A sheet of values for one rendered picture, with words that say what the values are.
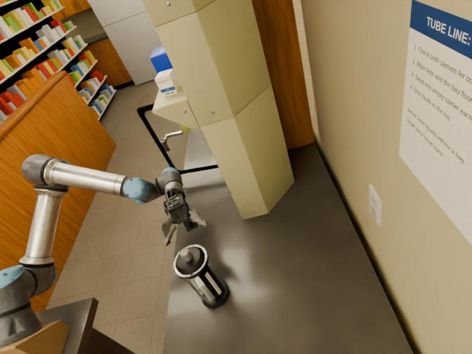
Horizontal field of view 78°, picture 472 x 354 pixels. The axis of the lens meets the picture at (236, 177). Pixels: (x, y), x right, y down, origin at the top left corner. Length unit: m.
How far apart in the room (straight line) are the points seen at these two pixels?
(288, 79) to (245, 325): 0.94
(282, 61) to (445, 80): 0.86
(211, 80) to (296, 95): 0.56
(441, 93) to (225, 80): 0.56
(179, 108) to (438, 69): 0.65
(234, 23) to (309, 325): 0.88
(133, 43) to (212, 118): 5.24
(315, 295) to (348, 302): 0.09
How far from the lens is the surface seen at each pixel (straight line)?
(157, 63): 1.06
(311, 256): 1.06
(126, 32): 6.06
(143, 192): 1.04
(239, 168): 1.02
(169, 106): 0.90
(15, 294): 1.27
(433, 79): 0.49
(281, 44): 1.23
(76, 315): 1.38
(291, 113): 1.36
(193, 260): 0.87
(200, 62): 0.84
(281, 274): 1.04
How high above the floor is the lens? 1.85
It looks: 40 degrees down
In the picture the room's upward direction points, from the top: 23 degrees counter-clockwise
